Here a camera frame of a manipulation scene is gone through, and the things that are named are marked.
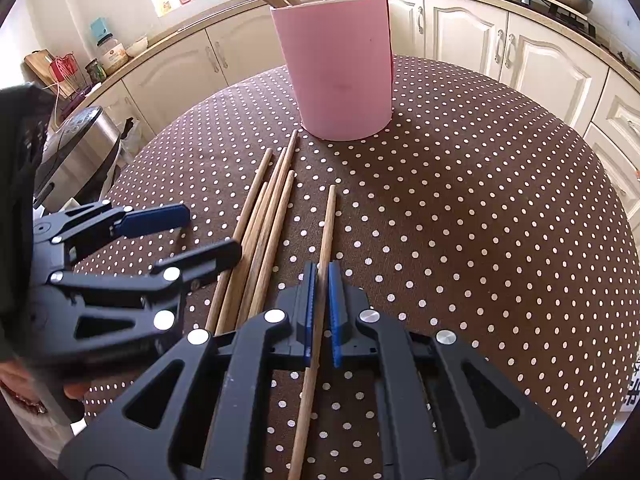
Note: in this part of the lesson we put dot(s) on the purple holder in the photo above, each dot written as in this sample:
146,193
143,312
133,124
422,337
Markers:
75,102

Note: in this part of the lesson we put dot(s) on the long wooden chopstick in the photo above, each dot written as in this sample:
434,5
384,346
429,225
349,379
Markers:
327,230
246,240
243,225
273,185
278,220
288,157

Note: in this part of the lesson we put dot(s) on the large glass jar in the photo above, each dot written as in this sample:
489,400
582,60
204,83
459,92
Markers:
112,57

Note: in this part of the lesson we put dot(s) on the pink cup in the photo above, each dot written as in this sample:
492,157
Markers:
340,70

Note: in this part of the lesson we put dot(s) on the red whisk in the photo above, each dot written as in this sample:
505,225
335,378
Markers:
64,67

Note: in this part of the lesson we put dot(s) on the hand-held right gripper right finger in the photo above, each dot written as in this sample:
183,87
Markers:
335,310

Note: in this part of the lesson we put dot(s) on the wooden cutting board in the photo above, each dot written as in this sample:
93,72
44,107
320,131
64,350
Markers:
37,62

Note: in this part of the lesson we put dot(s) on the small white bowl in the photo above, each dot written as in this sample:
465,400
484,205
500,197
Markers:
136,47

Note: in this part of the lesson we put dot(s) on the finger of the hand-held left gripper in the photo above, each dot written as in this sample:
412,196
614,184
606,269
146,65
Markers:
155,220
210,255

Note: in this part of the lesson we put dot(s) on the light blue box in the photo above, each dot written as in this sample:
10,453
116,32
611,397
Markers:
101,29

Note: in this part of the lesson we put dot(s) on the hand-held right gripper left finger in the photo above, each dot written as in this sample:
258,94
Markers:
311,310

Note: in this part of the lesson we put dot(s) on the black gas stove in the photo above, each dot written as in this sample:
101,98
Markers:
540,10

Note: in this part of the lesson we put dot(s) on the orange bottle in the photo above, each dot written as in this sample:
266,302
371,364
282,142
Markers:
164,4

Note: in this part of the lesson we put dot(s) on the silver rice cooker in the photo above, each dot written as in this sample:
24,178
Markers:
85,135

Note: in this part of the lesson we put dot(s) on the cream lower cabinets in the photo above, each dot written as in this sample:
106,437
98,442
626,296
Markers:
450,35

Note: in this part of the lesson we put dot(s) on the small dark jar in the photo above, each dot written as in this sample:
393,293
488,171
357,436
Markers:
95,70

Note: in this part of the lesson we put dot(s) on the person's left hand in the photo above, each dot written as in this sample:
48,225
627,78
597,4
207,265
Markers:
76,390

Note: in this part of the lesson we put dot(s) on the round polka-dot table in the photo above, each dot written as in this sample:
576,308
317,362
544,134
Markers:
450,210

